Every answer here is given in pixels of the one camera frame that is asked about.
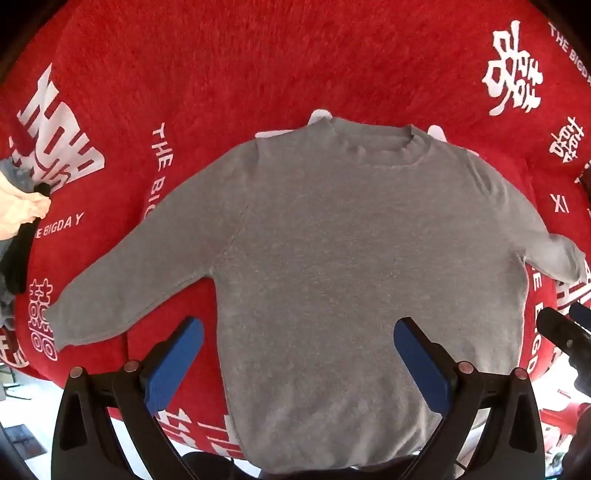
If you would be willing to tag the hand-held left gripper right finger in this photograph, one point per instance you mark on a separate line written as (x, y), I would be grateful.
(422, 364)

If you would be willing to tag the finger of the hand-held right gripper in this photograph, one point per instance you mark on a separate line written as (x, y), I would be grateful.
(582, 314)
(561, 332)

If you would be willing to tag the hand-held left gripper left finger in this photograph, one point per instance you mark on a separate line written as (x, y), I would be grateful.
(173, 364)

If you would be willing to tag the grey knit sweater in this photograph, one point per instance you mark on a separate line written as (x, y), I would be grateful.
(323, 277)

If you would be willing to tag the red plastic stool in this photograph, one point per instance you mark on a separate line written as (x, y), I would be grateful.
(556, 420)

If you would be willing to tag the black cloth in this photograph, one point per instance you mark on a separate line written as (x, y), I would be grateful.
(18, 258)

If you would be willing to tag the peach cloth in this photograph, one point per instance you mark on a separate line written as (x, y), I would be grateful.
(18, 207)

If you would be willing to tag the red printed blanket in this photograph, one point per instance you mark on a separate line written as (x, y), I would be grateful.
(231, 69)

